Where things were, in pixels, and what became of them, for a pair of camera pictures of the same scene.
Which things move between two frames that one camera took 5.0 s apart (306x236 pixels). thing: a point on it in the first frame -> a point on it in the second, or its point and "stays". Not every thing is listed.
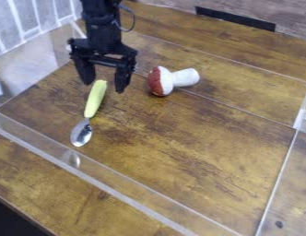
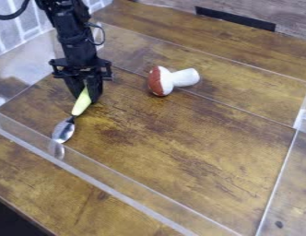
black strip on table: x=235 y=18 stays
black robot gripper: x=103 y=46 -> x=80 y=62
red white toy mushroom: x=161 y=81 stays
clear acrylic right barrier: x=287 y=218 stays
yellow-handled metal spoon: x=81 y=130 -> x=64 y=129
